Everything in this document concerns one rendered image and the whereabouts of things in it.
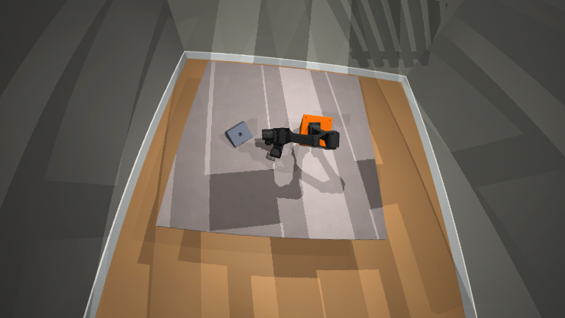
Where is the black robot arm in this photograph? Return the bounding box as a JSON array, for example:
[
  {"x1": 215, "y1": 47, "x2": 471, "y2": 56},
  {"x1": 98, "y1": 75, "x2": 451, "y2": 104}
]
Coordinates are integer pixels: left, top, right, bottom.
[{"x1": 262, "y1": 122, "x2": 340, "y2": 150}]

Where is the dark grey square panel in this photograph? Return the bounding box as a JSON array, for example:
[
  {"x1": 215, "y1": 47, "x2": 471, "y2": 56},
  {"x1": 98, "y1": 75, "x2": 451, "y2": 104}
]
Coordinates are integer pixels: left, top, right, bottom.
[{"x1": 225, "y1": 121, "x2": 252, "y2": 147}]

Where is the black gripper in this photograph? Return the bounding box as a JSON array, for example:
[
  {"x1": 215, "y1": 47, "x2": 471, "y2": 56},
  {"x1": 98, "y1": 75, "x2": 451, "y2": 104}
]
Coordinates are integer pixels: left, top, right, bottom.
[{"x1": 270, "y1": 144, "x2": 284, "y2": 158}]

